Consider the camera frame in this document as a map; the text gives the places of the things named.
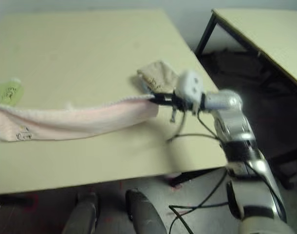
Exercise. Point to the dark mat under side table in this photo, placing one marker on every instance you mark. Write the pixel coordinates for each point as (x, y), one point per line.
(236, 63)

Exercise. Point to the beige side table black frame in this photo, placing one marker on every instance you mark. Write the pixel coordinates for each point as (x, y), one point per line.
(267, 34)

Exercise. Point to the pink towel with white trim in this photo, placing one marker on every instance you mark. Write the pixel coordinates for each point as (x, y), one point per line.
(78, 122)

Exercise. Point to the grey robot left leg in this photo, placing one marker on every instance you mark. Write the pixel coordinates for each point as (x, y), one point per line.
(81, 214)

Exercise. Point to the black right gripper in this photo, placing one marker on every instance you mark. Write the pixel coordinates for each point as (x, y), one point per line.
(175, 102)

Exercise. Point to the beige folded towel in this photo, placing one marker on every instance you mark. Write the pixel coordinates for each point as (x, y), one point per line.
(160, 74)

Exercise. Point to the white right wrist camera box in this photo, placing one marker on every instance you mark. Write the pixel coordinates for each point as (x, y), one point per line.
(191, 85)

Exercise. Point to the black caster foot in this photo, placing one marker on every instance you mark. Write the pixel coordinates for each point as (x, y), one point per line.
(286, 180)

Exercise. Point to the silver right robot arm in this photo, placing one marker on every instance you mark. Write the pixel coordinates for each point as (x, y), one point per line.
(236, 122)

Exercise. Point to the green towel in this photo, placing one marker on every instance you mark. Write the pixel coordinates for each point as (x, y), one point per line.
(7, 93)

